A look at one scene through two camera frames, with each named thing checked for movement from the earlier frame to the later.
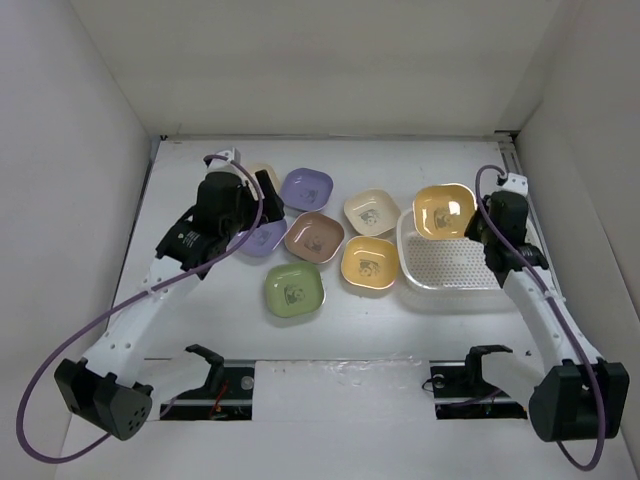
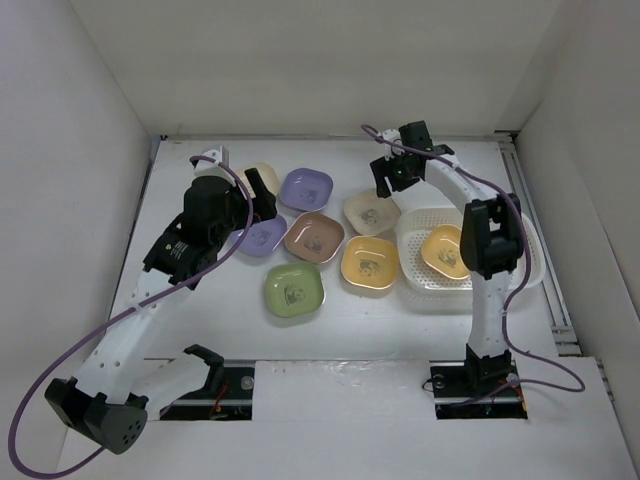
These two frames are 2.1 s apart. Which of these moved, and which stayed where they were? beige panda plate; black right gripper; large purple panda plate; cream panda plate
Moved: black right gripper
Stayed: beige panda plate; large purple panda plate; cream panda plate
